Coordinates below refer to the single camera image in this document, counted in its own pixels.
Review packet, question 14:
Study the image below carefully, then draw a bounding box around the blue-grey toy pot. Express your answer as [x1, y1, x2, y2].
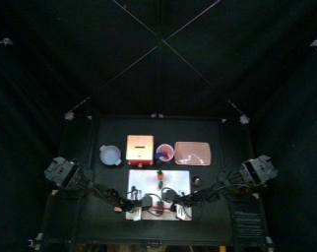
[98, 145, 122, 166]

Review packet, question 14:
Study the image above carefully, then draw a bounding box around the blue toy utensil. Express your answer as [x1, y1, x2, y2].
[154, 152, 172, 163]

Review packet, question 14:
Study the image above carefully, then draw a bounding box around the orange and red toy toaster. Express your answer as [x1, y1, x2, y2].
[124, 134, 156, 168]

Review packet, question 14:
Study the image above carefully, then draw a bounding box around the pink square plate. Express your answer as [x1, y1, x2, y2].
[173, 141, 212, 166]

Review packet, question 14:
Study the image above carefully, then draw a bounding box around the pink cup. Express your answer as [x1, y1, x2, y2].
[154, 143, 176, 163]

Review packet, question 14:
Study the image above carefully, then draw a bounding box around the white text label sticker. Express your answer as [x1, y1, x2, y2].
[232, 210, 264, 240]

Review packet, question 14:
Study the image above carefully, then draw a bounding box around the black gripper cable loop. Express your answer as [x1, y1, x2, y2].
[159, 186, 176, 198]

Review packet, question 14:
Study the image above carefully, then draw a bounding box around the thin diagonal brace wire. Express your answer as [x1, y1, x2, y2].
[65, 0, 221, 119]
[112, 0, 249, 123]

